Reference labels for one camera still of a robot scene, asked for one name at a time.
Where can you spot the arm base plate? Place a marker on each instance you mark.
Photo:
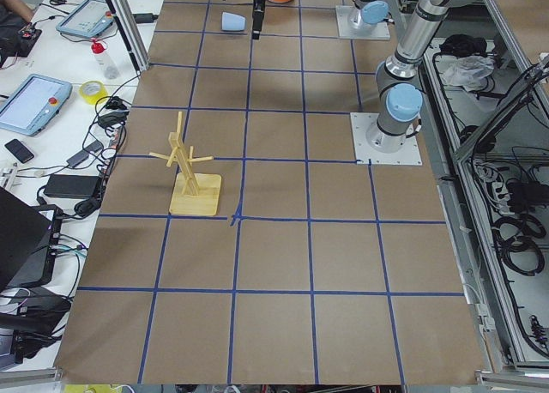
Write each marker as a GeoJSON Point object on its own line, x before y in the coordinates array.
{"type": "Point", "coordinates": [373, 147]}
{"type": "Point", "coordinates": [351, 25]}

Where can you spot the black smartphone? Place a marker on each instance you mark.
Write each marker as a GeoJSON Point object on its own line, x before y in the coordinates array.
{"type": "Point", "coordinates": [19, 150]}

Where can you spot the near teach pendant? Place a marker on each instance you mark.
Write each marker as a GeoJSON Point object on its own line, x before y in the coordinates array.
{"type": "Point", "coordinates": [34, 104]}

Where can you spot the yellow tape roll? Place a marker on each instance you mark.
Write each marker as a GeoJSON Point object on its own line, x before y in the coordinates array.
{"type": "Point", "coordinates": [93, 92]}

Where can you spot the black power adapter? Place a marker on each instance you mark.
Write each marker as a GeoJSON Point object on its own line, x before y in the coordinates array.
{"type": "Point", "coordinates": [71, 186]}

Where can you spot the teach pendant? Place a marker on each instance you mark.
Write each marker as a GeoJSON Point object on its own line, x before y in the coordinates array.
{"type": "Point", "coordinates": [87, 20]}
{"type": "Point", "coordinates": [34, 104]}

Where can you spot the crumpled white cloth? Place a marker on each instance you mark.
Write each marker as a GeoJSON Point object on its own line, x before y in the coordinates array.
{"type": "Point", "coordinates": [470, 73]}

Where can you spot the red capped squeeze bottle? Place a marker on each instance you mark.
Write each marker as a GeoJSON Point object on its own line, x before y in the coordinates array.
{"type": "Point", "coordinates": [107, 65]}

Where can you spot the light blue cup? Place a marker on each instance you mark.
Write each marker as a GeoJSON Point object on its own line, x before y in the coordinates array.
{"type": "Point", "coordinates": [232, 23]}

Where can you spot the wooden cup rack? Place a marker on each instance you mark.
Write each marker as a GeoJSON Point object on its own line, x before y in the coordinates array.
{"type": "Point", "coordinates": [193, 193]}

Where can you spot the aluminium frame post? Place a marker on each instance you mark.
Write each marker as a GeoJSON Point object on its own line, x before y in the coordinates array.
{"type": "Point", "coordinates": [131, 37]}

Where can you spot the black laptop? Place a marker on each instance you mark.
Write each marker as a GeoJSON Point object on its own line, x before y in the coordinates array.
{"type": "Point", "coordinates": [28, 234]}

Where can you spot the far teach pendant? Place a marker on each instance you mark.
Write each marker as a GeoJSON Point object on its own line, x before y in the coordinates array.
{"type": "Point", "coordinates": [87, 20]}

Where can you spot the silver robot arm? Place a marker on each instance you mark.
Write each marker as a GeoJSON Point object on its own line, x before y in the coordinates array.
{"type": "Point", "coordinates": [401, 101]}
{"type": "Point", "coordinates": [368, 13]}

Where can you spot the small black power brick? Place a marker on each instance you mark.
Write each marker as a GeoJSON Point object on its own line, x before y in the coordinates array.
{"type": "Point", "coordinates": [142, 18]}

